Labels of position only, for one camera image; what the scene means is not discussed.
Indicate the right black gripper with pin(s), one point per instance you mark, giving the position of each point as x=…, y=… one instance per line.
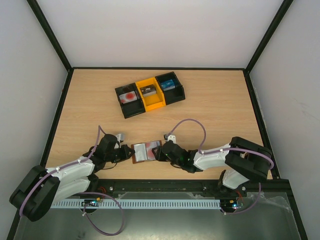
x=162, y=153

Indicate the left black bin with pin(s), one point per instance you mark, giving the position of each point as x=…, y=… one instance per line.
x=133, y=108

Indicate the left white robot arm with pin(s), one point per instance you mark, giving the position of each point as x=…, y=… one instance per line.
x=43, y=187

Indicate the red white card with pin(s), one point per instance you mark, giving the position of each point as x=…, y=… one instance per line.
x=128, y=97

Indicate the yellow middle bin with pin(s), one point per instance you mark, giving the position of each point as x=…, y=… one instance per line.
x=152, y=102

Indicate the blue card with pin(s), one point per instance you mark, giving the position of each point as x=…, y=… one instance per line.
x=168, y=85

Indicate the brown leather card holder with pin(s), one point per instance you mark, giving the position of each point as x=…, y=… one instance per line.
x=140, y=155

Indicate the black bin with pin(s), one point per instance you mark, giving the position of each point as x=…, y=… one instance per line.
x=174, y=95
x=133, y=108

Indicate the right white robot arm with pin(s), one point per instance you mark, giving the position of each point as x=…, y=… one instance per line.
x=247, y=161

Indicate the black enclosure frame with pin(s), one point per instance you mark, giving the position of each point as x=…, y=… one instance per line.
x=281, y=12

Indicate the right black bin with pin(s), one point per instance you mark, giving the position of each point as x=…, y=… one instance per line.
x=174, y=95

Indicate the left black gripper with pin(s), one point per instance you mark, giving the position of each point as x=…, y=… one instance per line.
x=125, y=149

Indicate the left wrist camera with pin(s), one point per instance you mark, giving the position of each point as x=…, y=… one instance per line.
x=120, y=139

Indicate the red card in holder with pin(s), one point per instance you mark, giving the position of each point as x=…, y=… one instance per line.
x=150, y=149

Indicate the light blue cable duct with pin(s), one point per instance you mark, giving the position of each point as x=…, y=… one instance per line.
x=199, y=204

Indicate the grey vip card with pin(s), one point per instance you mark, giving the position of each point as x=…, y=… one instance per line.
x=148, y=90

